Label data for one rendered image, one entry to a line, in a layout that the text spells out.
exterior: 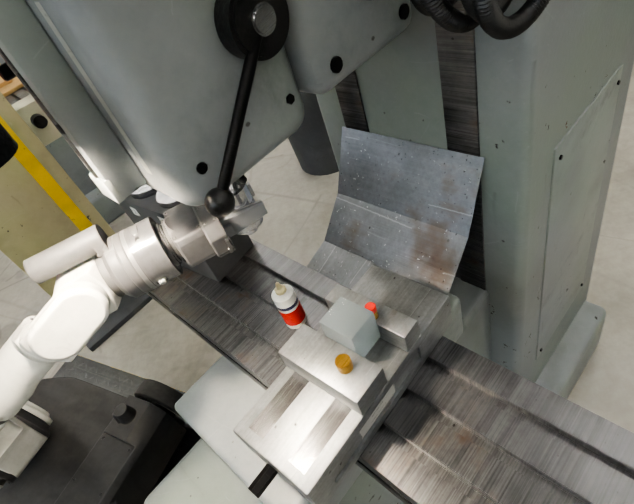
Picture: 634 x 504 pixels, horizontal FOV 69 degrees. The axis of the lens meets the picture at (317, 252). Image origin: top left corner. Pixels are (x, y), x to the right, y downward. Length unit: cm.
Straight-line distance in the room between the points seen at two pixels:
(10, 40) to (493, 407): 69
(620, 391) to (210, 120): 160
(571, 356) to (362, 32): 127
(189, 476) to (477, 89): 88
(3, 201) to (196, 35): 195
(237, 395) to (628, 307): 151
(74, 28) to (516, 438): 67
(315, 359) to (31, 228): 191
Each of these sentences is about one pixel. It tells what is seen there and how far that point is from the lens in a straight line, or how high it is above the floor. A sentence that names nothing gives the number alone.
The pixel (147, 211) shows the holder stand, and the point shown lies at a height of 111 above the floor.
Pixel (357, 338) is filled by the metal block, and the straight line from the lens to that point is 64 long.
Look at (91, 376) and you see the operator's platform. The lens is 186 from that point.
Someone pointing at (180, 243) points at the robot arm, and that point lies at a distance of 60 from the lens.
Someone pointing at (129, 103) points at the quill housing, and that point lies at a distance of 45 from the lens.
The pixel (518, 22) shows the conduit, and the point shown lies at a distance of 56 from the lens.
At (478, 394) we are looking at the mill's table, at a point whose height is 91.
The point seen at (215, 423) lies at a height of 85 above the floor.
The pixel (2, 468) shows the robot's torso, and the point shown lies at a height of 71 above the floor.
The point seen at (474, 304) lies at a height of 72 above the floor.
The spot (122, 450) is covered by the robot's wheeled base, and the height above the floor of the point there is 59.
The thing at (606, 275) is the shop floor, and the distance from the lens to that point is 210.
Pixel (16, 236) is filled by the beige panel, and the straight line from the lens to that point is 241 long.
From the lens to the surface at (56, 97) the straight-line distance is 50.
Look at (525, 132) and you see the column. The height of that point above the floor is 114.
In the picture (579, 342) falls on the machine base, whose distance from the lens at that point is 166.
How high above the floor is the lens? 158
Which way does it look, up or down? 43 degrees down
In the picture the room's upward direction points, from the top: 22 degrees counter-clockwise
